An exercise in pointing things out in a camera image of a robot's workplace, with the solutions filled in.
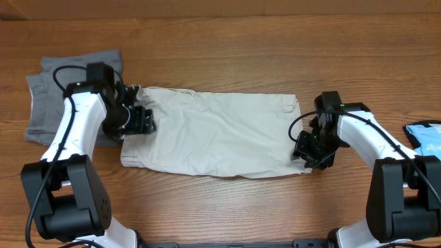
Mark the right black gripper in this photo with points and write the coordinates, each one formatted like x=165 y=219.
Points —
x=302 y=152

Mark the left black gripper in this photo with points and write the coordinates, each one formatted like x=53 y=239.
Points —
x=142 y=124

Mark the beige shorts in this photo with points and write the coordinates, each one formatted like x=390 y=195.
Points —
x=217 y=134

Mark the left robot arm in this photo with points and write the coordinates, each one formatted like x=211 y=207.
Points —
x=67 y=198

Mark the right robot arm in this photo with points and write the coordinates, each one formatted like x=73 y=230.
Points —
x=403 y=204

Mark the folded grey shorts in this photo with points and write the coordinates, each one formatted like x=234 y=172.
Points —
x=47 y=99

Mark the light blue garment pile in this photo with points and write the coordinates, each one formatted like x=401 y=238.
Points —
x=424 y=137

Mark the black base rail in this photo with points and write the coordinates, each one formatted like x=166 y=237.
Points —
x=237 y=245

